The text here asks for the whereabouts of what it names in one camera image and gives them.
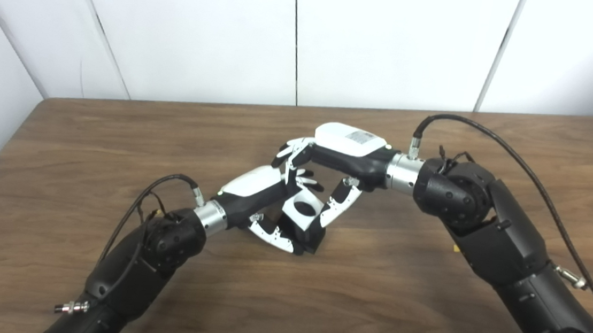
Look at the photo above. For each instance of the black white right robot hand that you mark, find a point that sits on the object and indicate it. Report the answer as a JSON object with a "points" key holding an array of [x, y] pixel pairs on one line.
{"points": [[351, 150]]}

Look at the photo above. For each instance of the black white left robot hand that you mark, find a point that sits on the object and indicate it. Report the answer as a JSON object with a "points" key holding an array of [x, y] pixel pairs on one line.
{"points": [[249, 189]]}

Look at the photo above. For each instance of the white square piece with hole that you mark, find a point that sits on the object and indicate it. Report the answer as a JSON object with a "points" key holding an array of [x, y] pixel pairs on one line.
{"points": [[294, 220]]}

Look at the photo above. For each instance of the black peg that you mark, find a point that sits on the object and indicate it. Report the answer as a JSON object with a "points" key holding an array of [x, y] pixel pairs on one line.
{"points": [[311, 240]]}

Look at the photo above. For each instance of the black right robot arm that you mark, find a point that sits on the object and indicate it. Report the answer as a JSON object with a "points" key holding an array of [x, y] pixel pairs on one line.
{"points": [[509, 249]]}

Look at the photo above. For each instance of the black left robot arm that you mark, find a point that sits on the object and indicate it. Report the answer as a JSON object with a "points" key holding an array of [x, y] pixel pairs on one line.
{"points": [[142, 271]]}

